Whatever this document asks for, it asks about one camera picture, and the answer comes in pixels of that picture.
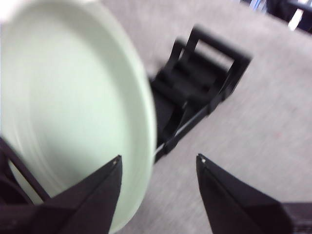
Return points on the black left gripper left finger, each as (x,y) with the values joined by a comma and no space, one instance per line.
(92,202)

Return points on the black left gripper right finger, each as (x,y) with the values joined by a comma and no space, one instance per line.
(226,204)

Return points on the black plate rack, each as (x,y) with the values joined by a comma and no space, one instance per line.
(195,83)

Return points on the green round plate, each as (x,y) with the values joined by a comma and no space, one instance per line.
(73,85)

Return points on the black background furniture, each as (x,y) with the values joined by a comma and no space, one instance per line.
(282,9)

